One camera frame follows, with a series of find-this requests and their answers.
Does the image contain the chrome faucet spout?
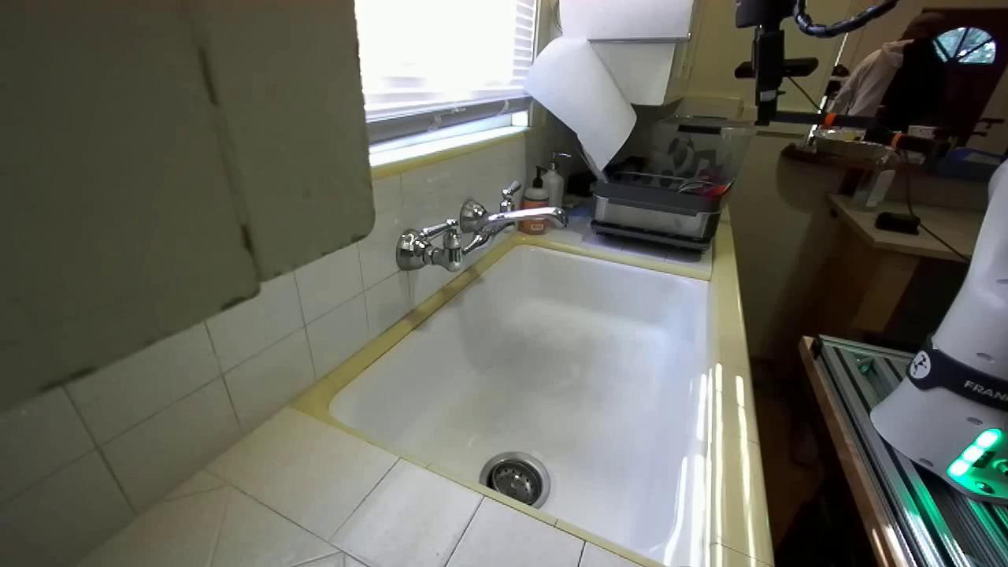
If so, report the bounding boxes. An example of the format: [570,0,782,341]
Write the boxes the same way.
[461,205,562,252]

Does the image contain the chrome faucet handle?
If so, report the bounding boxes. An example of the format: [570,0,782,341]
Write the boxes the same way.
[498,179,524,212]
[398,219,461,272]

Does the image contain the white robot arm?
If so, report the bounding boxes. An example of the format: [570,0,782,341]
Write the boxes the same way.
[871,161,1008,501]

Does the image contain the soap pump bottle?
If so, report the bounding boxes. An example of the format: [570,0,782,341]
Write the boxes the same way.
[521,165,550,237]

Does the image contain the white ceramic sink basin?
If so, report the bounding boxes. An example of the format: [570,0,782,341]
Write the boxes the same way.
[332,244,708,567]

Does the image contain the black dish drying rack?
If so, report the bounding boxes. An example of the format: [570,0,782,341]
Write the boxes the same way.
[588,119,745,252]

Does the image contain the metal sink drain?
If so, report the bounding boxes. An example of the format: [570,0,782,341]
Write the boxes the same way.
[480,452,550,507]

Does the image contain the white paper towel sheet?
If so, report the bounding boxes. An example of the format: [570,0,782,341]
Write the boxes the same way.
[527,36,636,174]

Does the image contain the window with blinds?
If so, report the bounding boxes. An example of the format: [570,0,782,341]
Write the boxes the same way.
[354,0,539,143]

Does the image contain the white paper towel dispenser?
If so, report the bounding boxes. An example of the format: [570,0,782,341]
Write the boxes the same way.
[562,0,696,108]

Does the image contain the wooden side table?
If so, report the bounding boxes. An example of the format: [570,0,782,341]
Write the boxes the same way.
[789,143,985,345]

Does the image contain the black camera on stand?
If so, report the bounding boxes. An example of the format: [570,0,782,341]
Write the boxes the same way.
[734,0,819,126]

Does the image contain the white wall cabinet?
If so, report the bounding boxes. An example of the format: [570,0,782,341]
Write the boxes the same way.
[0,0,376,408]

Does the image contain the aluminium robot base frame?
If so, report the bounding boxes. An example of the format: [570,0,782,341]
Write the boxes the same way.
[798,335,1008,567]

